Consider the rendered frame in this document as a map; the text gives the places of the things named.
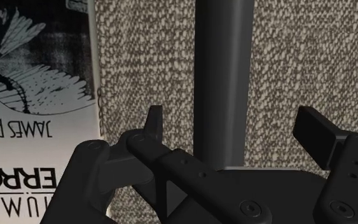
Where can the beige speckled fabric sofa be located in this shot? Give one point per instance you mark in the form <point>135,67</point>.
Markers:
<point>309,62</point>

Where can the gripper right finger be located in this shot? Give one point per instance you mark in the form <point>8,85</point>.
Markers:
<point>349,186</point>

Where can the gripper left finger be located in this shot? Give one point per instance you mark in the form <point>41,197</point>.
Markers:
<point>178,161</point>

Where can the white book with black print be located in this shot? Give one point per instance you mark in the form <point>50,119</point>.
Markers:
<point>26,149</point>

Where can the dark grey long bar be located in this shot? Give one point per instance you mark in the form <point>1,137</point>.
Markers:
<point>223,77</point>

